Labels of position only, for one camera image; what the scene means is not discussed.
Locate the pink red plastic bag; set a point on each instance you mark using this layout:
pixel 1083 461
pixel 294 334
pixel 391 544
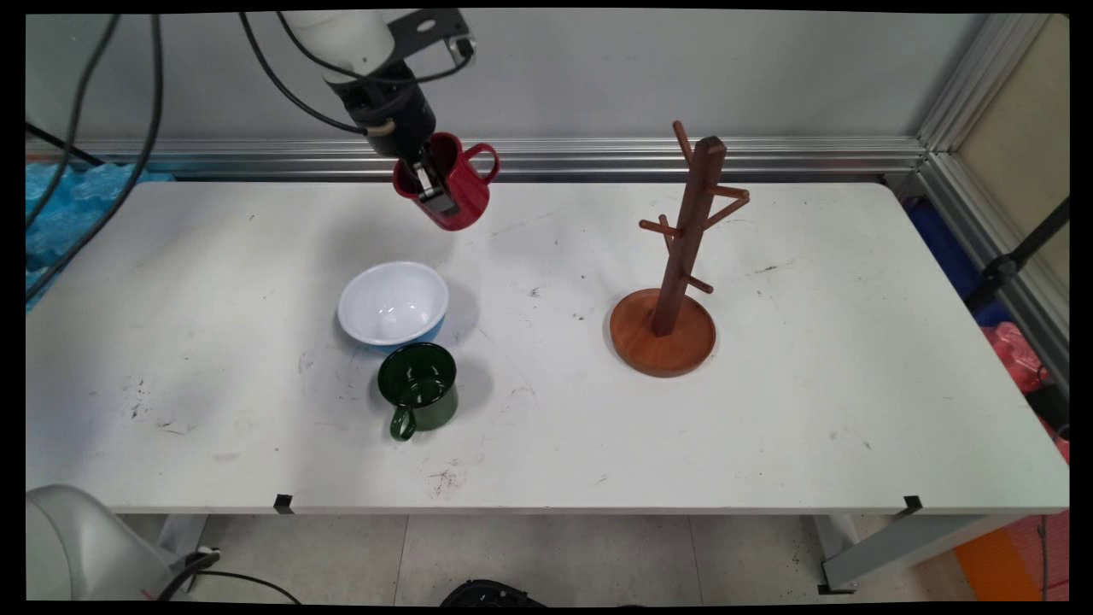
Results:
pixel 1012 354

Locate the grey table leg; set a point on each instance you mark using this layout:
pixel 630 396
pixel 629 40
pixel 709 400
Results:
pixel 905 547
pixel 181 534

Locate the blue plastic bubble wrap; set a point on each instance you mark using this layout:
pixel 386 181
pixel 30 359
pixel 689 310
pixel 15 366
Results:
pixel 60 213

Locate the black rounded object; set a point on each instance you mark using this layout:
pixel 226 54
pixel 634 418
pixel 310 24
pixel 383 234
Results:
pixel 491 594

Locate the white bowl blue outside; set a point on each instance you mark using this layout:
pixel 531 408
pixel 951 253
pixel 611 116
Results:
pixel 393 303

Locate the orange box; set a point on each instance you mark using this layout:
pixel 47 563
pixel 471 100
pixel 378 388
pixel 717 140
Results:
pixel 995 568

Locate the blue plastic sheet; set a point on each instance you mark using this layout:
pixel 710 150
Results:
pixel 943 248

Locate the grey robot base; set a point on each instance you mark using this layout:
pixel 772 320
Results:
pixel 68 551

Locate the dark green enamel mug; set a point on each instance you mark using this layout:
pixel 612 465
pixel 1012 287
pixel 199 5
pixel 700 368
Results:
pixel 418 389

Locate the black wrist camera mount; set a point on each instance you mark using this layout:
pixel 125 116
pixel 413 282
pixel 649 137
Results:
pixel 427 26

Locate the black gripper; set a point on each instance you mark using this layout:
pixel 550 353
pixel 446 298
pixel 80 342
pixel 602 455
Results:
pixel 388 111

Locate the black tape marker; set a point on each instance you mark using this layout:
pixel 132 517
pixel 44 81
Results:
pixel 912 504
pixel 283 504

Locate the short aluminium frame rail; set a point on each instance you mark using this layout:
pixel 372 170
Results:
pixel 965 102

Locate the black tripod pole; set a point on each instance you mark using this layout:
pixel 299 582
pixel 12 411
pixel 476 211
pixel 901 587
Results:
pixel 1003 267

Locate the long aluminium frame rail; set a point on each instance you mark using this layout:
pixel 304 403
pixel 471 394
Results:
pixel 598 158

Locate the wooden mug tree stand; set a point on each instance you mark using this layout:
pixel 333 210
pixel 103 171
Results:
pixel 666 342

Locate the red ceramic mug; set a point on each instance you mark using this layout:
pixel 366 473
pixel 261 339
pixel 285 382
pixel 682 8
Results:
pixel 461 192

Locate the thin black rod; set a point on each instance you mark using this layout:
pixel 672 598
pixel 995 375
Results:
pixel 64 145

